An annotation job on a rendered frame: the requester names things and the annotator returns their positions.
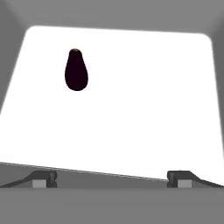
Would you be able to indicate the dark purple eggplant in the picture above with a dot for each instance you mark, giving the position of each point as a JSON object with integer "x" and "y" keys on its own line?
{"x": 76, "y": 71}

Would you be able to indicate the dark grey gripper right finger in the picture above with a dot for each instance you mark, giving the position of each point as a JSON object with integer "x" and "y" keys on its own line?
{"x": 180, "y": 177}

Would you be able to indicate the white fridge drawer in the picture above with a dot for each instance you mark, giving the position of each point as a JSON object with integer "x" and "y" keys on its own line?
{"x": 131, "y": 110}

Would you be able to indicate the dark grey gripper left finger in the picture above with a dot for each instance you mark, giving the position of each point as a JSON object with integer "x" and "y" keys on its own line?
{"x": 43, "y": 178}

